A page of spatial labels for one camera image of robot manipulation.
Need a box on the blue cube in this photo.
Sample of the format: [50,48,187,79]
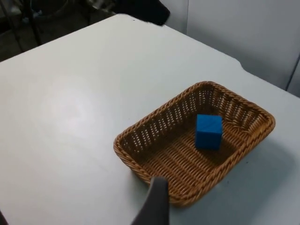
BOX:
[195,114,223,151]

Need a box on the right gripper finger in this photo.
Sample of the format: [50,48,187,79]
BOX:
[129,176,170,225]

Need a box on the brown wicker basket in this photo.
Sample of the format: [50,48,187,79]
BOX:
[113,81,276,208]

